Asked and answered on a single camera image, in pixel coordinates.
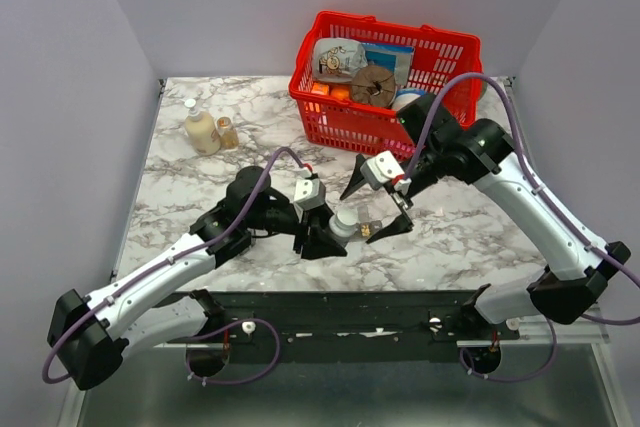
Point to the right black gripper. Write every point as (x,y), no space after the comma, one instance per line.
(401,224)

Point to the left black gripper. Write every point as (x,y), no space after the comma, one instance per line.
(317,245)

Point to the white pill bottle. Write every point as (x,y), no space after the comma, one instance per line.
(343,224)

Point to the grey weekly pill organizer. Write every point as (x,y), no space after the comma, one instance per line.
(367,226)

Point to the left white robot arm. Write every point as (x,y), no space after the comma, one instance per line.
(91,335)

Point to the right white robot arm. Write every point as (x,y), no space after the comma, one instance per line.
(579,264)

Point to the white blue tub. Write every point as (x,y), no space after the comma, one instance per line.
(406,96)

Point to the orange fruit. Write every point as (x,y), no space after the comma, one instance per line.
(340,92)

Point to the brown round paper package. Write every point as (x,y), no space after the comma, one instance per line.
(374,86)

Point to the red plastic shopping basket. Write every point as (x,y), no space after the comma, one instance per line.
(439,56)

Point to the orange small box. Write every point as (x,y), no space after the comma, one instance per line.
(319,88)

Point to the small amber bottle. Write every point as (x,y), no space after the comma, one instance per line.
(227,132)

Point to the blue packet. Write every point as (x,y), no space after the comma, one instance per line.
(395,58)

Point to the silver snack pouch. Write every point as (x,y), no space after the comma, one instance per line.
(337,60)

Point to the yellow liquid bottle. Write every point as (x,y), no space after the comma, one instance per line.
(201,129)

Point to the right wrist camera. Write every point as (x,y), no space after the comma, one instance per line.
(384,169)

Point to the black table front rail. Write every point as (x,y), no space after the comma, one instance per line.
(341,327)

